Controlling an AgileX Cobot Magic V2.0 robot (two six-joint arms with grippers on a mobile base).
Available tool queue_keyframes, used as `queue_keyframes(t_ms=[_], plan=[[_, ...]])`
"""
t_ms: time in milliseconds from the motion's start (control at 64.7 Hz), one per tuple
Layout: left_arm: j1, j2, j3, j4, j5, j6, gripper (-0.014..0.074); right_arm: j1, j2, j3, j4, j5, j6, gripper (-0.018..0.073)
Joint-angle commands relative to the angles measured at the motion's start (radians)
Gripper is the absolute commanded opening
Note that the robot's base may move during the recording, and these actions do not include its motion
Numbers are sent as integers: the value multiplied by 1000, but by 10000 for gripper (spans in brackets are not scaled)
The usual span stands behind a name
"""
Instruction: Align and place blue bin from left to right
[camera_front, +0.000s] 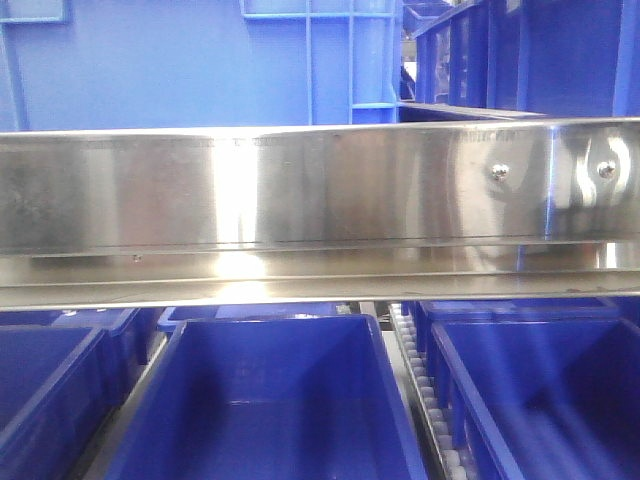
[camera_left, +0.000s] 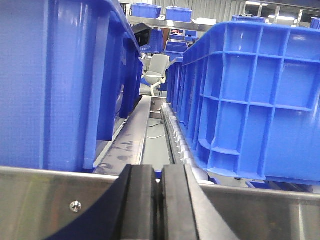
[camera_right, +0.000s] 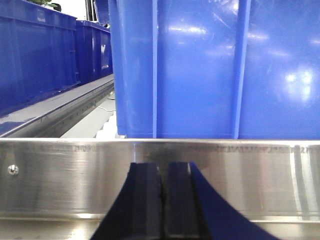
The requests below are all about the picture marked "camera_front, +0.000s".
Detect stainless steel shelf beam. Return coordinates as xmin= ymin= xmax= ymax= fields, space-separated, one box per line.
xmin=1 ymin=118 xmax=639 ymax=311

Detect white roller conveyor track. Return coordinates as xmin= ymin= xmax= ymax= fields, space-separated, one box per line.
xmin=388 ymin=303 xmax=475 ymax=480

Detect dark blue upper crate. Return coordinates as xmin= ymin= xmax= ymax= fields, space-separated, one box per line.
xmin=403 ymin=1 xmax=639 ymax=117

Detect large blue upper crate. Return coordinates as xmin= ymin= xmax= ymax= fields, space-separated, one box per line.
xmin=1 ymin=1 xmax=402 ymax=131

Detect blue bin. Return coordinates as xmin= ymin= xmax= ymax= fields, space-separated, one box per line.
xmin=157 ymin=302 xmax=356 ymax=337
xmin=1 ymin=326 xmax=109 ymax=479
xmin=432 ymin=320 xmax=639 ymax=479
xmin=106 ymin=315 xmax=426 ymax=479
xmin=401 ymin=297 xmax=621 ymax=352
xmin=1 ymin=307 xmax=163 ymax=405

